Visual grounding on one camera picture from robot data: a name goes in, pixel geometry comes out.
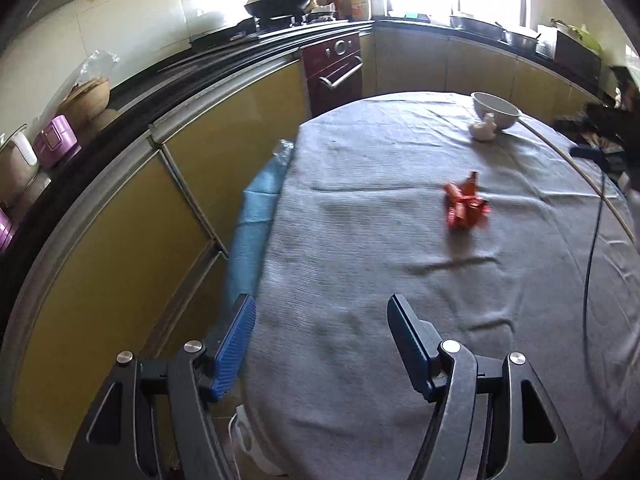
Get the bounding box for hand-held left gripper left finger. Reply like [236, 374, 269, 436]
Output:
[62, 293, 257, 480]

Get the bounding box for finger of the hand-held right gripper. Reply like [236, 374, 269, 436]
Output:
[569, 144, 626, 173]

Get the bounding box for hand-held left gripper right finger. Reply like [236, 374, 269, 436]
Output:
[387, 294, 583, 480]

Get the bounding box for red wrapper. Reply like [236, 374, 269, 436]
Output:
[444, 171, 491, 233]

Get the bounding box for long thin wooden stick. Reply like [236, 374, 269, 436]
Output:
[517, 116, 640, 246]

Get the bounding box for black microwave oven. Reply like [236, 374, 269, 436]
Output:
[537, 25, 603, 83]

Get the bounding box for white bucket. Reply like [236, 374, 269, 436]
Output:
[227, 404, 286, 479]

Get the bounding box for green lid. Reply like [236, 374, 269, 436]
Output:
[550, 17, 603, 54]

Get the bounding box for white bowl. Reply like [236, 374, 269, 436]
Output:
[471, 91, 521, 131]

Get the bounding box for white garlic bulb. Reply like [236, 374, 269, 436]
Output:
[469, 112, 499, 142]

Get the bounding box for blue under cloth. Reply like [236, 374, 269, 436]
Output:
[225, 140, 296, 307]

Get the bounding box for metal basin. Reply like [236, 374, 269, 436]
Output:
[495, 22, 542, 51]

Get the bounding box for yellow kitchen base cabinets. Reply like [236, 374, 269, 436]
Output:
[0, 20, 601, 461]

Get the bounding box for wide metal pan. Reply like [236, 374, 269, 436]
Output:
[449, 14, 506, 41]

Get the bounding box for purple canister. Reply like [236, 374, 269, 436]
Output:
[0, 207, 19, 256]

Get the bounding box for dark red built-in oven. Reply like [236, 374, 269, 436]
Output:
[300, 32, 364, 118]

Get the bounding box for purple lidded container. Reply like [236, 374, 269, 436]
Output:
[34, 114, 82, 170]

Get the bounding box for white lidded container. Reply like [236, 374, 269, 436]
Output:
[0, 125, 40, 202]

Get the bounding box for brown clay pots in plastic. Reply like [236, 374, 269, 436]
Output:
[55, 50, 121, 133]

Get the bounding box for black gas stove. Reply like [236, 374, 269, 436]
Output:
[190, 14, 307, 50]

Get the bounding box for thin black cable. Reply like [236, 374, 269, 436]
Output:
[581, 160, 610, 402]

